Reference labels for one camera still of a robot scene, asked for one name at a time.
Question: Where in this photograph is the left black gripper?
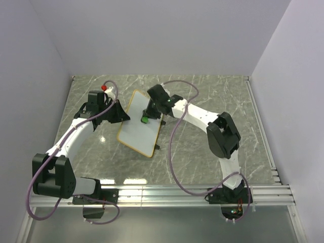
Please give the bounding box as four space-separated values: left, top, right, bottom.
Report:
100 99 130 124

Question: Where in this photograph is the green whiteboard eraser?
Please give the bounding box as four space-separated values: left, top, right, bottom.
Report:
141 116 149 124

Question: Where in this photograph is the yellow framed whiteboard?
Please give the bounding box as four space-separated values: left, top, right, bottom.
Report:
117 90 163 158

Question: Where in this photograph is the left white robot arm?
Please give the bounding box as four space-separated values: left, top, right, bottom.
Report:
32 87 130 204

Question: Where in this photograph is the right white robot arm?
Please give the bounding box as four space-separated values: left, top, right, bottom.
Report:
143 84 247 203

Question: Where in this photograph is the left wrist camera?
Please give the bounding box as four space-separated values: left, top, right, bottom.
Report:
101 85 116 99

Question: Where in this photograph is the wire whiteboard stand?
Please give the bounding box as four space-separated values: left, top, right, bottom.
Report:
154 120 166 150

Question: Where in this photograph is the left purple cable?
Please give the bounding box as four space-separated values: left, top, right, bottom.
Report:
26 79 120 225

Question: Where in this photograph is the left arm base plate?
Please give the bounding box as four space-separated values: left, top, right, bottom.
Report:
72 188 119 205

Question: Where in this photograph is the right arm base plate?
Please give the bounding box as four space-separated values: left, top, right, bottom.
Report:
205 187 253 205

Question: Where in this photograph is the aluminium right rail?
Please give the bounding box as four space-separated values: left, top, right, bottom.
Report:
244 76 282 185

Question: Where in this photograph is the aluminium rail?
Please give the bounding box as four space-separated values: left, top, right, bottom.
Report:
244 76 282 185
30 185 296 208

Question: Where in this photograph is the aluminium front rail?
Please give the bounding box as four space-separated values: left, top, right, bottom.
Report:
30 185 296 208

